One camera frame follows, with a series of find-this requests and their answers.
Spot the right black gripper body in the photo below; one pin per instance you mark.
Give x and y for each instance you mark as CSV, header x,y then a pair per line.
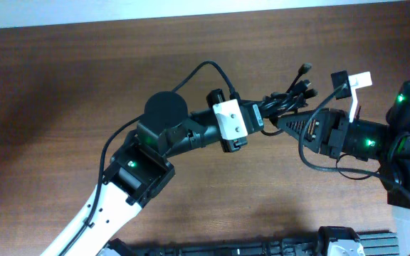
x,y
332,132

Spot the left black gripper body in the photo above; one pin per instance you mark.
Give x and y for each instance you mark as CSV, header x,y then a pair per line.
x,y
232,145

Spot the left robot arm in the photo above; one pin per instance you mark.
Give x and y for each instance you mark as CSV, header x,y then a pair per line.
x,y
140,168

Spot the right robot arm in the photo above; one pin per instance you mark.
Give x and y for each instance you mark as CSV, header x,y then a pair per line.
x,y
389,144

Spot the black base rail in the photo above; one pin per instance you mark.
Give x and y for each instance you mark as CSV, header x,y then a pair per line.
x,y
327,241

